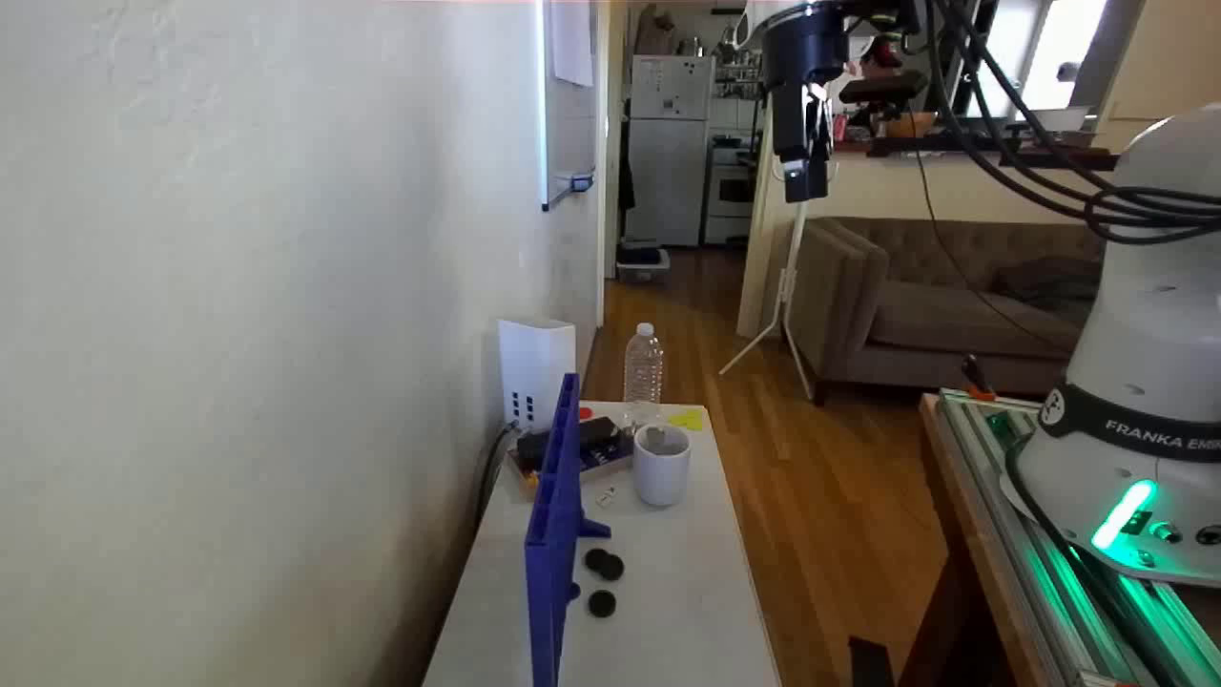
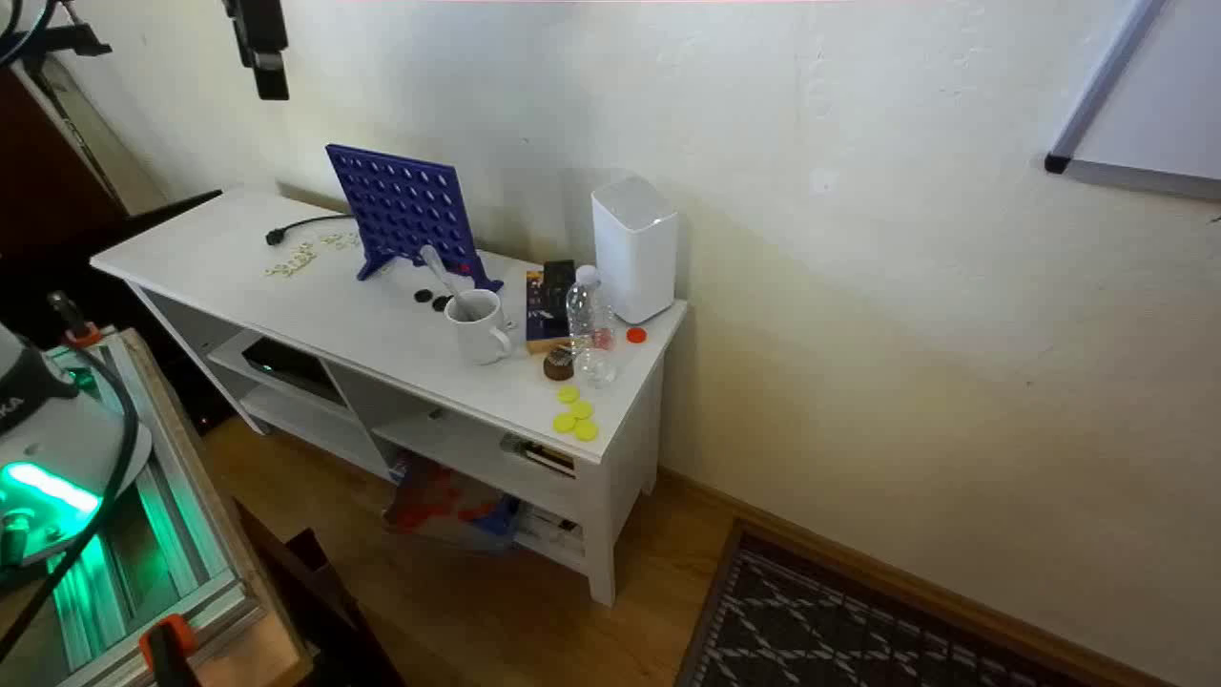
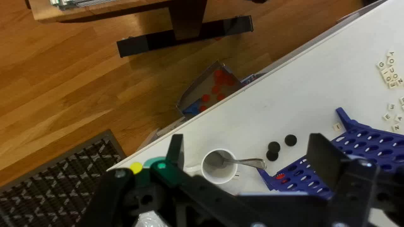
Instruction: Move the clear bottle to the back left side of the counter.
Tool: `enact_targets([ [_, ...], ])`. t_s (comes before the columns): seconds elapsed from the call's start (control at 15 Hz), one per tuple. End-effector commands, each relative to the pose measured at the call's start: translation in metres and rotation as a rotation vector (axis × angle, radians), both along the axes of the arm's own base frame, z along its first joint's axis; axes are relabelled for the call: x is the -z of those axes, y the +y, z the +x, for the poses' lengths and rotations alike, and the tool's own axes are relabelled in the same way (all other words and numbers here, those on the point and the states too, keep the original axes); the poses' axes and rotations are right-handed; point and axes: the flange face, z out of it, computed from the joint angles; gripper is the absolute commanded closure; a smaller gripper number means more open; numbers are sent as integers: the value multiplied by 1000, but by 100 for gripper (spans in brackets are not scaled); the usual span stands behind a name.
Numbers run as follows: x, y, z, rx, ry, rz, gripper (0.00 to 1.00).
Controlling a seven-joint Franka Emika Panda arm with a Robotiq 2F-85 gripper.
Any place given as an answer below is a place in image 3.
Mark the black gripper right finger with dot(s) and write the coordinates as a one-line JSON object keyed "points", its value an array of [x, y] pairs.
{"points": [[329, 163]]}

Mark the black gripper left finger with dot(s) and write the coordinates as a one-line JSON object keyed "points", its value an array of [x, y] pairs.
{"points": [[175, 158]]}

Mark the clear plastic bottle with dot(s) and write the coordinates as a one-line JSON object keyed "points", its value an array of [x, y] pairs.
{"points": [[150, 220]]}

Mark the white counter shelf unit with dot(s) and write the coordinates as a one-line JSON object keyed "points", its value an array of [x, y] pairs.
{"points": [[330, 86]]}

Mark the black game disc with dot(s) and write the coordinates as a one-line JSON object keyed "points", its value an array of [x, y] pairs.
{"points": [[272, 155], [291, 140], [275, 146]]}

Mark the metal spoon in mug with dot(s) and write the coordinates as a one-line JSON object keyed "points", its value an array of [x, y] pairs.
{"points": [[253, 163]]}

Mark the white ceramic mug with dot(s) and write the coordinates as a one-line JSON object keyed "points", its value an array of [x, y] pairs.
{"points": [[218, 167]]}

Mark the scrabble letter tiles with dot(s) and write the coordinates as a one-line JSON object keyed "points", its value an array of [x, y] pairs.
{"points": [[393, 81]]}

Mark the dark patterned floor rug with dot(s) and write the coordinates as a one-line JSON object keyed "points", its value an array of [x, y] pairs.
{"points": [[57, 193]]}

